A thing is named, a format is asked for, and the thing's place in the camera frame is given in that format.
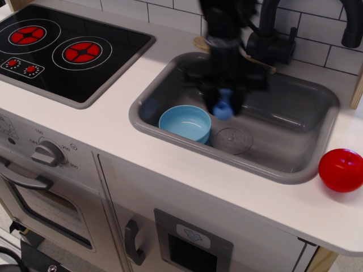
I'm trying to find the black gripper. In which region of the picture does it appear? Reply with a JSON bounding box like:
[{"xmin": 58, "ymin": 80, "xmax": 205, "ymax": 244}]
[{"xmin": 181, "ymin": 42, "xmax": 268, "ymax": 116}]

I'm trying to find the grey spoon blue handle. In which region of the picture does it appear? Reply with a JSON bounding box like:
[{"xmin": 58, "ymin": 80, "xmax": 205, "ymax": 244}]
[{"xmin": 212, "ymin": 88, "xmax": 234, "ymax": 121}]

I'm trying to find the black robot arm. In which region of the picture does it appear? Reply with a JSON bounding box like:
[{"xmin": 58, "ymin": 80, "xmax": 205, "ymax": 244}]
[{"xmin": 182, "ymin": 1, "xmax": 268, "ymax": 120}]

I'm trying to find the light blue bowl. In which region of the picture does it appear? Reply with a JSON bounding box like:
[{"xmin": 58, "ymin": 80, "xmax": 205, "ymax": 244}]
[{"xmin": 158, "ymin": 105, "xmax": 212, "ymax": 144}]

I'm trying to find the grey plastic sink basin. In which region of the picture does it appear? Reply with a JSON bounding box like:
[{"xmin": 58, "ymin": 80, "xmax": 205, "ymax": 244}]
[{"xmin": 129, "ymin": 52, "xmax": 340, "ymax": 184}]

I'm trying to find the wooden spatula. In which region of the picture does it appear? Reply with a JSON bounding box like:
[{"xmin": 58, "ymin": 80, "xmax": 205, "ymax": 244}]
[{"xmin": 192, "ymin": 36, "xmax": 277, "ymax": 74}]

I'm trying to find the black faucet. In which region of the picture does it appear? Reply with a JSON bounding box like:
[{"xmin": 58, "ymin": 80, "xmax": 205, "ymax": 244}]
[{"xmin": 246, "ymin": 1, "xmax": 362, "ymax": 67}]

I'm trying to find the red toy apple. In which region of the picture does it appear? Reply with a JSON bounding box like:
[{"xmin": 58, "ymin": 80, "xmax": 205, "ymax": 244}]
[{"xmin": 318, "ymin": 148, "xmax": 362, "ymax": 193}]

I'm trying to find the grey dispenser panel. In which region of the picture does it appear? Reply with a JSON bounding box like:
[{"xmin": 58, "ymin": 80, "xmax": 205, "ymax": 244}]
[{"xmin": 154, "ymin": 209, "xmax": 234, "ymax": 272}]

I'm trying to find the black toy stovetop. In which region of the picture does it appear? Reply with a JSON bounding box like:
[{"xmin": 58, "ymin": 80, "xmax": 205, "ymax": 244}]
[{"xmin": 1, "ymin": 5, "xmax": 155, "ymax": 109}]

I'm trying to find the grey oven knob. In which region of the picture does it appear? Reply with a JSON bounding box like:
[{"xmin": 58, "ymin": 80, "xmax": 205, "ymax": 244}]
[{"xmin": 31, "ymin": 141, "xmax": 65, "ymax": 167}]

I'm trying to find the toy oven door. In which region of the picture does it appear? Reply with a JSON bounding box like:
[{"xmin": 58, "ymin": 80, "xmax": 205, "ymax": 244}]
[{"xmin": 1, "ymin": 157, "xmax": 123, "ymax": 271}]

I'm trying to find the grey cabinet door handle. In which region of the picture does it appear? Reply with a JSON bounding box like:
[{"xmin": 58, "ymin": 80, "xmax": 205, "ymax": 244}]
[{"xmin": 124, "ymin": 219, "xmax": 145, "ymax": 266}]

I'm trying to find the grey oven door handle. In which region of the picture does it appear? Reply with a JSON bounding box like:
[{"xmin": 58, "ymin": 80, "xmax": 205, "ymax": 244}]
[{"xmin": 1, "ymin": 157, "xmax": 53, "ymax": 191}]

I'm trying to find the black cable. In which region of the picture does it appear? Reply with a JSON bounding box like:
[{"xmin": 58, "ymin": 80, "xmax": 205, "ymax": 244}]
[{"xmin": 0, "ymin": 245, "xmax": 29, "ymax": 272}]

